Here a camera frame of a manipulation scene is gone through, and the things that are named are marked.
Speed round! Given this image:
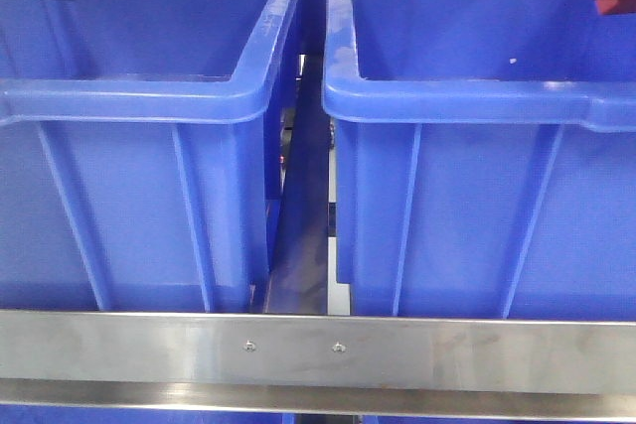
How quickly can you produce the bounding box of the red cube block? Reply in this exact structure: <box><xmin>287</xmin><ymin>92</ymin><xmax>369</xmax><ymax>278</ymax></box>
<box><xmin>595</xmin><ymin>0</ymin><xmax>636</xmax><ymax>16</ymax></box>

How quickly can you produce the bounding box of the blue plastic bin left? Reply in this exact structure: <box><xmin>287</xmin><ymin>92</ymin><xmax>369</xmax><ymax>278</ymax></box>
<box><xmin>1</xmin><ymin>0</ymin><xmax>301</xmax><ymax>313</ymax></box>

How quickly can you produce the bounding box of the blue plastic bin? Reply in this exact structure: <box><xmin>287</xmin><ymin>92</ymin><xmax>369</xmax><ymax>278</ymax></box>
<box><xmin>323</xmin><ymin>0</ymin><xmax>635</xmax><ymax>321</ymax></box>
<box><xmin>1</xmin><ymin>0</ymin><xmax>301</xmax><ymax>313</ymax></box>

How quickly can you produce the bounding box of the blue plastic bin right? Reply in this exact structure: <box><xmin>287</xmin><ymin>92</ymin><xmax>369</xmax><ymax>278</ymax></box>
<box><xmin>323</xmin><ymin>0</ymin><xmax>635</xmax><ymax>321</ymax></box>

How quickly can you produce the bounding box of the steel shelf front rail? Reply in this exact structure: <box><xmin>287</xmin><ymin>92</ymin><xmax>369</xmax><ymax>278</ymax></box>
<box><xmin>1</xmin><ymin>310</ymin><xmax>635</xmax><ymax>423</ymax></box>

